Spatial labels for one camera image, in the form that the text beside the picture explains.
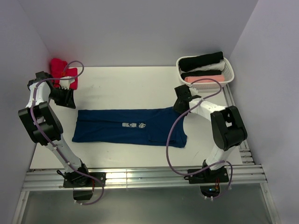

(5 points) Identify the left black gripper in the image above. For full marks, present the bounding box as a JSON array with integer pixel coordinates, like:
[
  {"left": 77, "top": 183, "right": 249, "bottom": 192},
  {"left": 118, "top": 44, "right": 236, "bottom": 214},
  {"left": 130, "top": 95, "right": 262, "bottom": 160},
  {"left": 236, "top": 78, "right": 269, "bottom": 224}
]
[{"left": 49, "top": 86, "right": 76, "bottom": 109}]

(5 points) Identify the blue Mickey Mouse t-shirt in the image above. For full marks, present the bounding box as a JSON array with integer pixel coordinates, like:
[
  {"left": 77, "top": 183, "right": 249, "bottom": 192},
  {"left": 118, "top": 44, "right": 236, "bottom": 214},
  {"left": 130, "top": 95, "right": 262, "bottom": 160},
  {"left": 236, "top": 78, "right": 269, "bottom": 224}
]
[{"left": 72, "top": 107, "right": 187, "bottom": 148}]

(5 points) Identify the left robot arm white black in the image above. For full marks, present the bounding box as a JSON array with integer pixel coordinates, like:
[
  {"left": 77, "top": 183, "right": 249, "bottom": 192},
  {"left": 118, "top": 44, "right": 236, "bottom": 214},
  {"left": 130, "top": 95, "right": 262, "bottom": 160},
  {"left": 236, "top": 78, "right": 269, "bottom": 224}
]
[{"left": 18, "top": 71, "right": 91, "bottom": 186}]

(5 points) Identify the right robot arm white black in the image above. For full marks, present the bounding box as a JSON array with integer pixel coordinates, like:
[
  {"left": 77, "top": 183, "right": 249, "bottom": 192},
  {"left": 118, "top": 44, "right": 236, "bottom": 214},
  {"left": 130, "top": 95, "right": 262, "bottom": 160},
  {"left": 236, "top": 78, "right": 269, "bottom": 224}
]
[{"left": 166, "top": 85, "right": 248, "bottom": 182}]

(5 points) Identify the red t-shirt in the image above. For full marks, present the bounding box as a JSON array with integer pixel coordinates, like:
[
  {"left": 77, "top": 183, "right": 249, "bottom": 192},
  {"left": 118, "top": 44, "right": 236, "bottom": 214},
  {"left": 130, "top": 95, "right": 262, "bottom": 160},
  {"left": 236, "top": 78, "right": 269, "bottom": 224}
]
[{"left": 50, "top": 58, "right": 78, "bottom": 90}]

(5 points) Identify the top black rolled shirt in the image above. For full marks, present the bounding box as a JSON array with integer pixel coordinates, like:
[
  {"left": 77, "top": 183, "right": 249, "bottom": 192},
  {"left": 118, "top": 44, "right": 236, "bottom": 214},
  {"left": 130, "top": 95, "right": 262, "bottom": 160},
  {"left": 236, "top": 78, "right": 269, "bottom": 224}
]
[{"left": 178, "top": 51, "right": 224, "bottom": 72}]

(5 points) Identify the black rolled shirt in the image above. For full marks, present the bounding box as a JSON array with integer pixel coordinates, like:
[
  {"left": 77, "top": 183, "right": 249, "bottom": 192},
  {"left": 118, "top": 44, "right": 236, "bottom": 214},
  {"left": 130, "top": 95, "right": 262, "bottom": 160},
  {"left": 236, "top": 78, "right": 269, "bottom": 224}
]
[
  {"left": 180, "top": 70, "right": 222, "bottom": 79},
  {"left": 178, "top": 51, "right": 224, "bottom": 72}
]

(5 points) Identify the lower black rolled shirt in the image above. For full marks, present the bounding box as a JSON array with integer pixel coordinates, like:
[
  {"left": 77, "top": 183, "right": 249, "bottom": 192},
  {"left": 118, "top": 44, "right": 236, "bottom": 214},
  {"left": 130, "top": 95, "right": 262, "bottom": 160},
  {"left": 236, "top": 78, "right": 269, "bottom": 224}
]
[{"left": 180, "top": 70, "right": 222, "bottom": 79}]

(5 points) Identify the pink rolled shirt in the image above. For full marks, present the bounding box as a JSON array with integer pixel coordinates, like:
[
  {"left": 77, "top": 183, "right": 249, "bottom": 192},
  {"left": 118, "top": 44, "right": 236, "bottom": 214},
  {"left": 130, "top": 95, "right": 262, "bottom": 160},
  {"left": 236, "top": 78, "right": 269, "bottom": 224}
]
[{"left": 184, "top": 75, "right": 226, "bottom": 83}]

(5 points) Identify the white rolled shirt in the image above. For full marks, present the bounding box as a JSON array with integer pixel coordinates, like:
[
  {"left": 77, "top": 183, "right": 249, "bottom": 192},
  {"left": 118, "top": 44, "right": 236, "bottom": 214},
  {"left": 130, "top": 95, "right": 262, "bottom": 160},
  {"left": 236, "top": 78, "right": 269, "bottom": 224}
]
[{"left": 192, "top": 60, "right": 226, "bottom": 71}]

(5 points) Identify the white plastic basket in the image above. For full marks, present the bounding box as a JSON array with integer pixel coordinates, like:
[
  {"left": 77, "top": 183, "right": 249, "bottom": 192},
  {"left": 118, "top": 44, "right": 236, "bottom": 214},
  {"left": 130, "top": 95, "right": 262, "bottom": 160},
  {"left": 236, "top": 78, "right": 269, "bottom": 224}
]
[{"left": 176, "top": 56, "right": 235, "bottom": 90}]

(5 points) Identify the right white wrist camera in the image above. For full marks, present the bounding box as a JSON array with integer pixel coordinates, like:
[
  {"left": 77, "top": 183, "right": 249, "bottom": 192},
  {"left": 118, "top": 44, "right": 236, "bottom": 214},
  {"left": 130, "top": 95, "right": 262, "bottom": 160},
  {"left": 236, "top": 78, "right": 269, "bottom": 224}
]
[{"left": 189, "top": 87, "right": 199, "bottom": 95}]

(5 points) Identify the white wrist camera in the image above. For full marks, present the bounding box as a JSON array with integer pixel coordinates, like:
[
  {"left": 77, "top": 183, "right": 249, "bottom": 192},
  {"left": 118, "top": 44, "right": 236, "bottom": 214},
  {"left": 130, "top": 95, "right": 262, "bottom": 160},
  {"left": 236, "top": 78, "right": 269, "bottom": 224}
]
[
  {"left": 189, "top": 87, "right": 199, "bottom": 95},
  {"left": 59, "top": 76, "right": 75, "bottom": 90}
]

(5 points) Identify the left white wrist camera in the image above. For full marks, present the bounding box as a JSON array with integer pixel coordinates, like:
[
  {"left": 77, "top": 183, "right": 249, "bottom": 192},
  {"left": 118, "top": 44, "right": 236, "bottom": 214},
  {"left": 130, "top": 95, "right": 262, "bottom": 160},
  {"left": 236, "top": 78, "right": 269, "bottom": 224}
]
[{"left": 59, "top": 76, "right": 75, "bottom": 90}]

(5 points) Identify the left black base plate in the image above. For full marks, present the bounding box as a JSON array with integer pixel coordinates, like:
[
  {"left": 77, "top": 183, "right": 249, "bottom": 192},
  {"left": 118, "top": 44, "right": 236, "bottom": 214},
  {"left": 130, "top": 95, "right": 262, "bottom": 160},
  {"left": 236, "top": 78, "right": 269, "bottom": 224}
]
[{"left": 63, "top": 172, "right": 106, "bottom": 188}]

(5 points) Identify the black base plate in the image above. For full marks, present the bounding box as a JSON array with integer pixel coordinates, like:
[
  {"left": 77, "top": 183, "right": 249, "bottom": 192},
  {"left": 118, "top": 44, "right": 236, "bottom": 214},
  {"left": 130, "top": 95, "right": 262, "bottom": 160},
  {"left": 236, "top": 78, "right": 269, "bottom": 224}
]
[
  {"left": 184, "top": 167, "right": 229, "bottom": 184},
  {"left": 63, "top": 172, "right": 106, "bottom": 188}
]

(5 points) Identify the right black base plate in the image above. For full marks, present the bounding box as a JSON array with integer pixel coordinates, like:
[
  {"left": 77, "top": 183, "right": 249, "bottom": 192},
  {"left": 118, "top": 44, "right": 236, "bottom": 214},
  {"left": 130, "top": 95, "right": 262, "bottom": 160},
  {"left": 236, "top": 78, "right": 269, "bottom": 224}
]
[{"left": 184, "top": 167, "right": 229, "bottom": 184}]

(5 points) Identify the aluminium rail frame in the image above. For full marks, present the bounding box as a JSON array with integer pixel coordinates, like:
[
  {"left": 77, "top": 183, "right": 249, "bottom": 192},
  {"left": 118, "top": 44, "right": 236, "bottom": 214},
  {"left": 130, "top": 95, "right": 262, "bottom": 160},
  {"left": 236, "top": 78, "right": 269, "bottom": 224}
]
[{"left": 11, "top": 84, "right": 281, "bottom": 224}]

